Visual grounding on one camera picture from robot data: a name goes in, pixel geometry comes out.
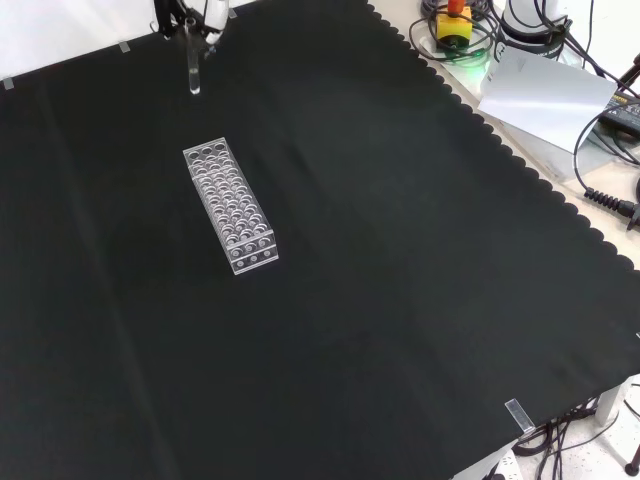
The white power strip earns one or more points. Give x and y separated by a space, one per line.
506 465

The black tripod leg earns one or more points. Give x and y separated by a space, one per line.
631 75

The black power adapter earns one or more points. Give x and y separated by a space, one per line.
622 112

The clear plastic cloth clip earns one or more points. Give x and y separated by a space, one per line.
520 416

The yellow emergency stop button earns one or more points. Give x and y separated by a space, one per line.
454 27

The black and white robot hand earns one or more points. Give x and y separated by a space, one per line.
216 15

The grey tape strip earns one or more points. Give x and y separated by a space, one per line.
8 83
124 47

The black scalloped bench cloth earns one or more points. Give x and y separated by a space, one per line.
350 280

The clear glass test tube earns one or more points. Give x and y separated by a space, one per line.
193 70

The clear plastic test tube rack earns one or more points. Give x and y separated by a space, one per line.
230 210

